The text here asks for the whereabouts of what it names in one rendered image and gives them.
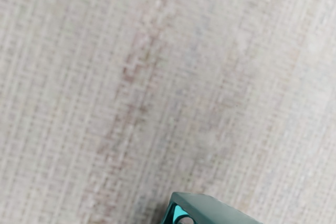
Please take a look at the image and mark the teal faceted mug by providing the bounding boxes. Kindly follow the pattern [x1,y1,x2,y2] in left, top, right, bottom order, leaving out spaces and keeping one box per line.
[160,191,264,224]

